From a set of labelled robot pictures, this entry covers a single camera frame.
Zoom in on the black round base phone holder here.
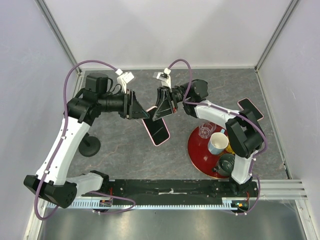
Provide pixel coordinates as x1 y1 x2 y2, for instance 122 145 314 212
78 133 101 157

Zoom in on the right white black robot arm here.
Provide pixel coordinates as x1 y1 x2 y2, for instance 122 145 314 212
153 79 267 197

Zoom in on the yellow cup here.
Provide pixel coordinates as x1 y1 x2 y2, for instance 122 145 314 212
225 142 235 155

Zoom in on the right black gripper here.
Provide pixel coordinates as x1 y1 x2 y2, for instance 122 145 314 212
150 83 190 122

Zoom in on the red round tray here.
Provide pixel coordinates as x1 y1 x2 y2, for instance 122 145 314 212
187 125 230 179

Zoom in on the aluminium corner post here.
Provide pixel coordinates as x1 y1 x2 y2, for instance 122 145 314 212
254 0 300 73
35 0 78 67

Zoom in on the aluminium frame front rail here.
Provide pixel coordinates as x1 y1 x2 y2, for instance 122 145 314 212
34 178 309 200

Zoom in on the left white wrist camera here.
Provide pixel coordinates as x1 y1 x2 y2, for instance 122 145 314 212
115 68 135 93

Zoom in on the right aluminium corner post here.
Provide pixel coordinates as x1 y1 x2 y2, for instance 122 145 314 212
254 0 300 73

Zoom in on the clear glass cup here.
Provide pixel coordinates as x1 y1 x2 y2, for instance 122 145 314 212
198 122 217 139

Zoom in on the left aluminium corner post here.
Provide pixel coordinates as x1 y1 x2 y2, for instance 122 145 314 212
35 0 78 67

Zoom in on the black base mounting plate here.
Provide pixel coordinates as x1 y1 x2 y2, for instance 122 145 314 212
99 178 259 206

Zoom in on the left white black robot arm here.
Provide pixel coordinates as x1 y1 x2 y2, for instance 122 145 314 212
23 71 150 209

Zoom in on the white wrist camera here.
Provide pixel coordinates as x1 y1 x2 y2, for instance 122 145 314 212
153 68 172 89
115 68 135 93

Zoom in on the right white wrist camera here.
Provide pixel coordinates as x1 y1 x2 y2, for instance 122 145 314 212
153 68 172 89

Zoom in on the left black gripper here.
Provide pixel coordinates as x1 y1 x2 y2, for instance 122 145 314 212
98 89 150 120

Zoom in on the pink case smartphone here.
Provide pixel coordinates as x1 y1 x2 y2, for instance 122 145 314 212
237 97 264 121
142 106 171 147

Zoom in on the slotted cable duct rail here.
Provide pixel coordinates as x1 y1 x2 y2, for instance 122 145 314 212
46 197 248 210

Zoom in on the light blue white mug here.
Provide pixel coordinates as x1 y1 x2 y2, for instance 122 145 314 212
207 128 229 155

